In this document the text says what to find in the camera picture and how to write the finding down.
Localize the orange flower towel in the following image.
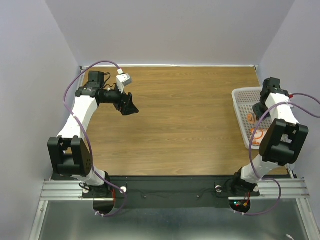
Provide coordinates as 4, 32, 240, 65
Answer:
252, 128, 268, 147

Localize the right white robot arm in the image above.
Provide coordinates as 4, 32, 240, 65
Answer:
230, 77, 309, 195

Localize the aluminium rail frame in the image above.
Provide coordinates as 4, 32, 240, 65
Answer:
30, 67, 320, 240

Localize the white plastic basket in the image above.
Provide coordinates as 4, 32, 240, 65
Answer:
231, 86, 272, 150

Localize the lettered beige towel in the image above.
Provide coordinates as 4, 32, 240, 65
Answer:
247, 112, 257, 125

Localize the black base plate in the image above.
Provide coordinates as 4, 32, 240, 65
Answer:
79, 175, 260, 209

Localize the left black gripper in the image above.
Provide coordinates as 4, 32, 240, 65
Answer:
101, 83, 139, 116

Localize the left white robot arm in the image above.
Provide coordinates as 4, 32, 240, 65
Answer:
47, 69, 139, 197

